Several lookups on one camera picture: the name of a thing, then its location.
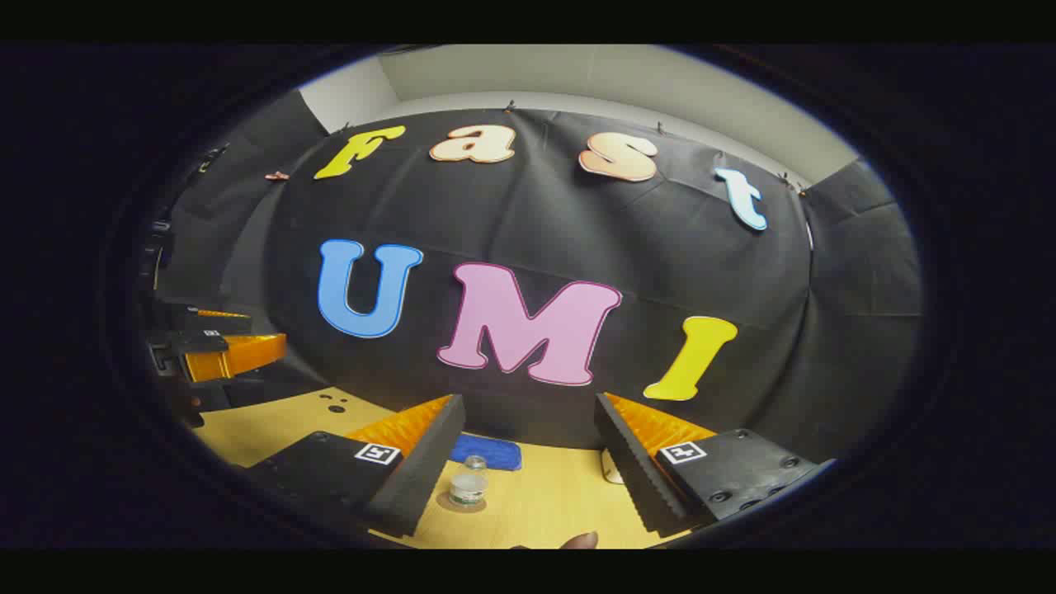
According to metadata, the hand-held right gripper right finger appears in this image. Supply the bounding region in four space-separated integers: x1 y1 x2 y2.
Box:
594 393 834 535

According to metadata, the blue towel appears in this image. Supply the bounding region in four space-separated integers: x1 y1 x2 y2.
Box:
450 433 523 472

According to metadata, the clear plastic water bottle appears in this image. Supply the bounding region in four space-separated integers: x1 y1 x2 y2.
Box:
450 455 489 508

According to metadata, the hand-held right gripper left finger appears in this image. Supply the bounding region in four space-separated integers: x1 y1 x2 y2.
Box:
247 394 465 537

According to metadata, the black backdrop cloth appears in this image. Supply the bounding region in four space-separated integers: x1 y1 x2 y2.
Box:
136 91 923 463

